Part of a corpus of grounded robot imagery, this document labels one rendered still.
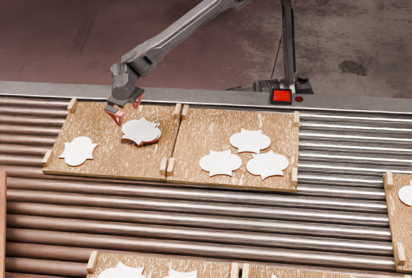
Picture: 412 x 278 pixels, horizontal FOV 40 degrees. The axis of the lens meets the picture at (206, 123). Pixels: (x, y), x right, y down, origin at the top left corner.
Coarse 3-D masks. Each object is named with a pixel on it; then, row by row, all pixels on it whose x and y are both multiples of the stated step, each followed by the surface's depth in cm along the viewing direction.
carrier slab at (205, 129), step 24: (192, 120) 198; (216, 120) 197; (240, 120) 197; (264, 120) 196; (288, 120) 195; (192, 144) 189; (216, 144) 188; (288, 144) 187; (192, 168) 181; (240, 168) 180; (288, 168) 179
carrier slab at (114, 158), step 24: (72, 120) 201; (96, 120) 200; (168, 120) 198; (120, 144) 190; (144, 144) 190; (168, 144) 189; (48, 168) 183; (72, 168) 183; (96, 168) 182; (120, 168) 182; (144, 168) 182
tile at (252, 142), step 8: (232, 136) 189; (240, 136) 189; (248, 136) 189; (256, 136) 189; (264, 136) 189; (232, 144) 186; (240, 144) 186; (248, 144) 186; (256, 144) 186; (264, 144) 186; (240, 152) 184; (248, 152) 184; (256, 152) 183
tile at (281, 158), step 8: (272, 152) 183; (256, 160) 181; (264, 160) 180; (272, 160) 180; (280, 160) 180; (248, 168) 178; (256, 168) 178; (264, 168) 178; (272, 168) 178; (280, 168) 178; (264, 176) 175; (272, 176) 176; (280, 176) 176
